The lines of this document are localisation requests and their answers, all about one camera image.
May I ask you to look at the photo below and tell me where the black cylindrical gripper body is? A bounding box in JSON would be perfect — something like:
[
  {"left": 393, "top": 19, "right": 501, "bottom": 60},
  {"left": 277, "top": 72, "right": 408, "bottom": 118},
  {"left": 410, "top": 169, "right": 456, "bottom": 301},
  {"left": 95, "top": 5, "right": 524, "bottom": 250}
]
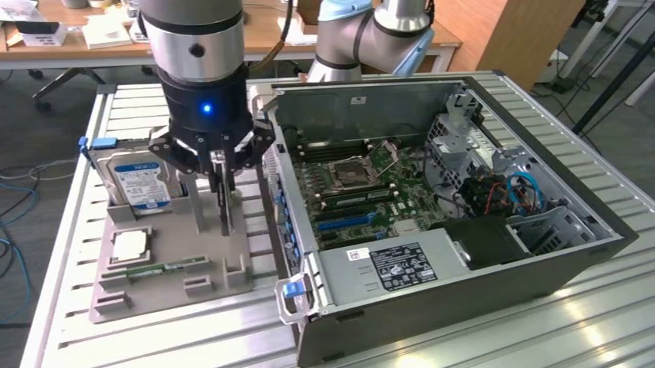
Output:
[{"left": 156, "top": 71, "right": 257, "bottom": 155}]

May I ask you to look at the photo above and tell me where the green GPU card black cooler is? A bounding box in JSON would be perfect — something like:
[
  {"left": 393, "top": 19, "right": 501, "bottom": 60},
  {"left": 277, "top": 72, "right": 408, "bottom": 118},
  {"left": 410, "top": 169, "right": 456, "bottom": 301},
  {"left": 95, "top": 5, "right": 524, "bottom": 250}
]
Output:
[{"left": 209, "top": 150, "right": 237, "bottom": 238}]

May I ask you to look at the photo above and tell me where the silver hard disk blue label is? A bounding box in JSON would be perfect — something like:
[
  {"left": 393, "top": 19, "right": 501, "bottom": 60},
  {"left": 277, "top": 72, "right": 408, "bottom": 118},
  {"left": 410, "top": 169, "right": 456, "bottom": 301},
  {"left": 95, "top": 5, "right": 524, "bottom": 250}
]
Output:
[{"left": 85, "top": 147, "right": 177, "bottom": 211}]

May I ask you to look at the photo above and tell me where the blue disk caddy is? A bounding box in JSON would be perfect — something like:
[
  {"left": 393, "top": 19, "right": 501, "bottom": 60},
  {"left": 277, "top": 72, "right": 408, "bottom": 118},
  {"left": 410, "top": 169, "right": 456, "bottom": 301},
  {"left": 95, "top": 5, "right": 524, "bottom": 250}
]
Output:
[{"left": 77, "top": 136, "right": 154, "bottom": 169}]

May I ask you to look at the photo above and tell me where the small white printed box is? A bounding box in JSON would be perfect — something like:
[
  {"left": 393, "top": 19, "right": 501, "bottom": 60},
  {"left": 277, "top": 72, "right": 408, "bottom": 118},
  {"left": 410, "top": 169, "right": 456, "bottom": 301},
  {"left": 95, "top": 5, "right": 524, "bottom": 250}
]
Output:
[{"left": 126, "top": 19, "right": 149, "bottom": 44}]

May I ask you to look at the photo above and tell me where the grey parts rack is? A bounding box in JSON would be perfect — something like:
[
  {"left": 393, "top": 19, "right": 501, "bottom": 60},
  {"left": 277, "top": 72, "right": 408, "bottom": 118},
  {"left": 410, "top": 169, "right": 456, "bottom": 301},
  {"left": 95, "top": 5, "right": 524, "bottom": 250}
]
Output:
[{"left": 89, "top": 159, "right": 257, "bottom": 325}]

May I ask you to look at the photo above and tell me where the CPU socket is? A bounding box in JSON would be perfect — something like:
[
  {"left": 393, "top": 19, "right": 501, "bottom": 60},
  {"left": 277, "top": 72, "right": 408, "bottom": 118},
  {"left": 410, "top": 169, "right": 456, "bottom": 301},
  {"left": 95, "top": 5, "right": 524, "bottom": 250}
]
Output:
[{"left": 326, "top": 156, "right": 384, "bottom": 192}]

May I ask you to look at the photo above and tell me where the white paper stack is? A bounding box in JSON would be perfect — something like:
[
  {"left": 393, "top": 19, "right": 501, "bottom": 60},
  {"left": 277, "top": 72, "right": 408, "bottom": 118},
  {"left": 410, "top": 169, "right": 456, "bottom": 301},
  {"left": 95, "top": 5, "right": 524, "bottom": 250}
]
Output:
[{"left": 284, "top": 18, "right": 318, "bottom": 47}]

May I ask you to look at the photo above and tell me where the long black expansion slot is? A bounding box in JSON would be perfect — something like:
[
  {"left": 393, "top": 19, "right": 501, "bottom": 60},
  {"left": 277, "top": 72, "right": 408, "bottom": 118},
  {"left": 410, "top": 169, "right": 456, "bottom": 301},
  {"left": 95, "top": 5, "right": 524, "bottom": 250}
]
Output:
[{"left": 312, "top": 208, "right": 368, "bottom": 223}]

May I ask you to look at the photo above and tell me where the silver CPU chip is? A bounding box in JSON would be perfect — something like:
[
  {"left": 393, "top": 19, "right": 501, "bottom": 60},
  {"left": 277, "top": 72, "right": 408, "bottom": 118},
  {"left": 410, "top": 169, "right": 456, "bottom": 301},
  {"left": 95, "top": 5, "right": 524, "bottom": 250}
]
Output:
[{"left": 110, "top": 232, "right": 149, "bottom": 261}]

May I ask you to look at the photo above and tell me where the open white cardboard box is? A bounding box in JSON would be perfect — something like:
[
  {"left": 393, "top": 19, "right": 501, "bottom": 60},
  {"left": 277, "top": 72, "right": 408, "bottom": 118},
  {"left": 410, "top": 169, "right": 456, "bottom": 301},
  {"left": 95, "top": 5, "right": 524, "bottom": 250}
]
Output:
[{"left": 81, "top": 15, "right": 133, "bottom": 50}]

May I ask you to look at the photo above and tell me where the installed green RAM stick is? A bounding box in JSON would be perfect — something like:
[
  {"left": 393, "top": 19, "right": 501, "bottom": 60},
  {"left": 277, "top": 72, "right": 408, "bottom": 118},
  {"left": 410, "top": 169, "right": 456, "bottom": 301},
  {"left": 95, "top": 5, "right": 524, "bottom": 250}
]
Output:
[{"left": 321, "top": 190, "right": 397, "bottom": 207}]

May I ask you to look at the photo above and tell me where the blue expansion slot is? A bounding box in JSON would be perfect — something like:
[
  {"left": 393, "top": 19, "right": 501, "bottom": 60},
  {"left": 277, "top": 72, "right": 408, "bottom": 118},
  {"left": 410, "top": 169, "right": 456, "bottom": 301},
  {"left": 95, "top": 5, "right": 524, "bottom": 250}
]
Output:
[{"left": 316, "top": 216, "right": 372, "bottom": 232}]

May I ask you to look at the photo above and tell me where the wooden desk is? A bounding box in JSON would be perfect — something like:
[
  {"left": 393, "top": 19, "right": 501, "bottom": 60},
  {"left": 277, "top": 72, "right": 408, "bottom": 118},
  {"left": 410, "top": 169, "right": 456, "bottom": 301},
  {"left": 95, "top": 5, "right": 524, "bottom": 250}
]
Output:
[{"left": 0, "top": 0, "right": 461, "bottom": 72}]

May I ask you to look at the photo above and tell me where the silver socket cover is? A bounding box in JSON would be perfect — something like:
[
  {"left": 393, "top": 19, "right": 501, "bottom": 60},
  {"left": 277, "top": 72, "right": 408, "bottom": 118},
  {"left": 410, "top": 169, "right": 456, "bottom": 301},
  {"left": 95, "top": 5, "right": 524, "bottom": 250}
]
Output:
[{"left": 366, "top": 137, "right": 405, "bottom": 173}]

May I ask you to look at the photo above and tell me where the black chair base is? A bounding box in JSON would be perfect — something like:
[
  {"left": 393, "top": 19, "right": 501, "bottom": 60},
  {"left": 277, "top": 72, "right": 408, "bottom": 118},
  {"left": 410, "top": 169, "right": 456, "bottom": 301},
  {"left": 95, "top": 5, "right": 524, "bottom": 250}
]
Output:
[{"left": 29, "top": 67, "right": 108, "bottom": 112}]

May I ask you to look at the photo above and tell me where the white box black print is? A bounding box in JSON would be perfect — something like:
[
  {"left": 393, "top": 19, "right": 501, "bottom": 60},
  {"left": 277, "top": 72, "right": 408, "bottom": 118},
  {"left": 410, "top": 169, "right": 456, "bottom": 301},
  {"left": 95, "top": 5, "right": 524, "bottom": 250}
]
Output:
[{"left": 19, "top": 32, "right": 67, "bottom": 48}]

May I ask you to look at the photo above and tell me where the green motherboard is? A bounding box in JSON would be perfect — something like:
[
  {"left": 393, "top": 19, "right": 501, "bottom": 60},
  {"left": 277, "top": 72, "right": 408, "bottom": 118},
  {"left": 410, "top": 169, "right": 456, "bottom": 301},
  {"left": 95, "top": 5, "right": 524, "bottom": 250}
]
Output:
[{"left": 293, "top": 143, "right": 450, "bottom": 250}]

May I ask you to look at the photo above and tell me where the silver power supply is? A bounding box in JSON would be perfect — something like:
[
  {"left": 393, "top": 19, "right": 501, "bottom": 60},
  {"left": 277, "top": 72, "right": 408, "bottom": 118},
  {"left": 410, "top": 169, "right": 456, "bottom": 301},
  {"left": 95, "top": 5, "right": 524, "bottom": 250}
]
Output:
[{"left": 305, "top": 228, "right": 472, "bottom": 307}]

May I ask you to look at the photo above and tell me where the perforated metal disk bay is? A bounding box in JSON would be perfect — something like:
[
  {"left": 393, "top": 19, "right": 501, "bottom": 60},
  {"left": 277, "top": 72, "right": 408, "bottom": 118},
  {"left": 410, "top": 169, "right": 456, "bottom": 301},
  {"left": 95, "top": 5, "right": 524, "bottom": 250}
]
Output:
[{"left": 424, "top": 113, "right": 505, "bottom": 187}]

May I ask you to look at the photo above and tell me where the black plastic shroud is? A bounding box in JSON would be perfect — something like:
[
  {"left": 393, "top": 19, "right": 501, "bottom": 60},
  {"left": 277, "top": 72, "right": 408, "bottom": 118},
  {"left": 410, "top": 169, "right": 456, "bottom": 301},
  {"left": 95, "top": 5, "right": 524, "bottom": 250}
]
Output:
[{"left": 442, "top": 213, "right": 533, "bottom": 270}]

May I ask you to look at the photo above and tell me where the open black PC case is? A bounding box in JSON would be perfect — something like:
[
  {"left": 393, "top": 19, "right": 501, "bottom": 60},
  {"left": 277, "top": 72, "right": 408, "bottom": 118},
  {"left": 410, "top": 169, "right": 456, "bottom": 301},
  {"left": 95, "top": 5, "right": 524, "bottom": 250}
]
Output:
[{"left": 248, "top": 74, "right": 640, "bottom": 367}]

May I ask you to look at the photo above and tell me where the wooden cabinet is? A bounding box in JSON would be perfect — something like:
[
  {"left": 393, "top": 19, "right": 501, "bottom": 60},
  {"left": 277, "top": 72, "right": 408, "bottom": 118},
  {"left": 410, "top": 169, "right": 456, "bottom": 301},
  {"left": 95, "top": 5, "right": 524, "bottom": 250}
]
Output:
[{"left": 433, "top": 0, "right": 586, "bottom": 92}]

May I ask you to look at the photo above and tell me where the slanted metal disk bay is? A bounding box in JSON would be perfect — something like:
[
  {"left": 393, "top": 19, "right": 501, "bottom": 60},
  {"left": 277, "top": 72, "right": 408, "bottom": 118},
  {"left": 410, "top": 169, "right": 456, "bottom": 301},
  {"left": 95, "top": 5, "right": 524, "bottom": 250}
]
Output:
[{"left": 505, "top": 206, "right": 600, "bottom": 256}]

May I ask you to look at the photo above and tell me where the black stand pole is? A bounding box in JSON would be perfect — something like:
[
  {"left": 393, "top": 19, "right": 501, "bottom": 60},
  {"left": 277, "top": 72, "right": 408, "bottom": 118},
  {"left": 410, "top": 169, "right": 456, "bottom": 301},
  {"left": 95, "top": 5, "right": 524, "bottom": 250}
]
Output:
[{"left": 570, "top": 38, "right": 655, "bottom": 135}]

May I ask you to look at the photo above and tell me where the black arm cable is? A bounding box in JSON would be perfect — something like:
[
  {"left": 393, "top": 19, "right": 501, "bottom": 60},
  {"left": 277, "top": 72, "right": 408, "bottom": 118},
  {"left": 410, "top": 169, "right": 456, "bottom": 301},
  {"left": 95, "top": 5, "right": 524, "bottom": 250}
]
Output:
[{"left": 257, "top": 0, "right": 296, "bottom": 72}]

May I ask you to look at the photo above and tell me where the blue wire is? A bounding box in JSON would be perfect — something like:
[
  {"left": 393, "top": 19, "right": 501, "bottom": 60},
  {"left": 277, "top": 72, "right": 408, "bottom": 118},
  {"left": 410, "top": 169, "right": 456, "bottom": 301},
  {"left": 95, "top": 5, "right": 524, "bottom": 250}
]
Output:
[{"left": 504, "top": 171, "right": 546, "bottom": 216}]

